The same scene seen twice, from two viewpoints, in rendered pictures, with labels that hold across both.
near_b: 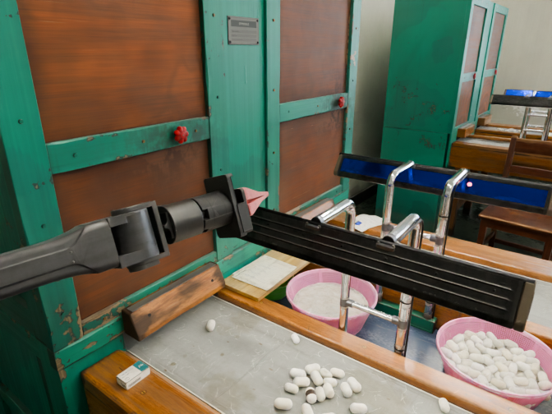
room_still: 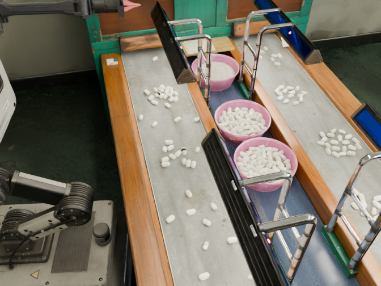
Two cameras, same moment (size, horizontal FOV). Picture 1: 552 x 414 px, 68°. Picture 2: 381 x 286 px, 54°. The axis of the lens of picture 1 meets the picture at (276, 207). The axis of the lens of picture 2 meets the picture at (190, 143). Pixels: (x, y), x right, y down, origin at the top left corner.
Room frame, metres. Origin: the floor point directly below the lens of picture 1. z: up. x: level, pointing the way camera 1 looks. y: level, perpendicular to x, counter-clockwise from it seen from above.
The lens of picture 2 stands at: (-0.42, -1.19, 1.94)
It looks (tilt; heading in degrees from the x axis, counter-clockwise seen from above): 45 degrees down; 40
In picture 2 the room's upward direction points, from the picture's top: straight up
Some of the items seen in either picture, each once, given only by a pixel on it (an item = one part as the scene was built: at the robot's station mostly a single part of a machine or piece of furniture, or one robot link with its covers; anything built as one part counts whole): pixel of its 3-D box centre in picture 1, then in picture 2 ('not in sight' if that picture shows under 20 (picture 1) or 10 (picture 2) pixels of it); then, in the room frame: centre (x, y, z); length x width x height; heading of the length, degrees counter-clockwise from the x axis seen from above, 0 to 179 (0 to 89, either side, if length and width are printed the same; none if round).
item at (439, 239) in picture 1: (418, 242); (264, 58); (1.09, -0.42, 0.90); 0.20 x 0.19 x 0.45; 54
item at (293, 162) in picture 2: not in sight; (263, 166); (0.61, -0.75, 0.72); 0.27 x 0.27 x 0.10
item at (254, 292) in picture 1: (271, 269); (204, 46); (1.16, 0.01, 0.77); 0.33 x 0.15 x 0.01; 144
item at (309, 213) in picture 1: (313, 217); (255, 26); (1.47, -0.14, 0.83); 0.30 x 0.06 x 0.07; 144
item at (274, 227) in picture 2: not in sight; (263, 240); (0.20, -0.97, 0.90); 0.20 x 0.19 x 0.45; 54
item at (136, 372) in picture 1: (133, 374); (111, 61); (0.70, 0.31, 0.78); 0.06 x 0.04 x 0.02; 144
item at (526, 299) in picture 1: (346, 247); (170, 37); (0.71, -0.14, 1.08); 0.62 x 0.08 x 0.07; 54
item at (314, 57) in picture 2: (433, 178); (284, 22); (1.16, -0.46, 1.08); 0.62 x 0.08 x 0.07; 54
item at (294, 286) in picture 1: (330, 304); (215, 73); (1.03, -0.16, 0.72); 0.27 x 0.27 x 0.10
